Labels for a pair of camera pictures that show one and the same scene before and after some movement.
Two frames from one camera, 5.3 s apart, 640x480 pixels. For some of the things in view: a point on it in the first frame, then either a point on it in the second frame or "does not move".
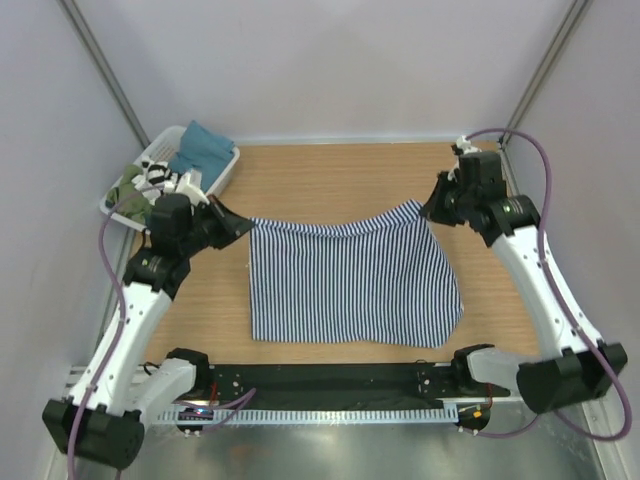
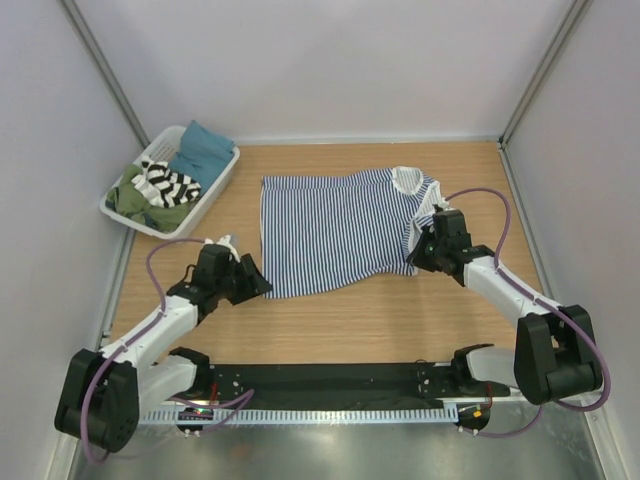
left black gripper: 231,225 → 253,282
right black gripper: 434,209 → 417,258
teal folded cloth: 202,150 does not move
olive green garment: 128,199 does not move
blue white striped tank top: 386,281 → 321,229
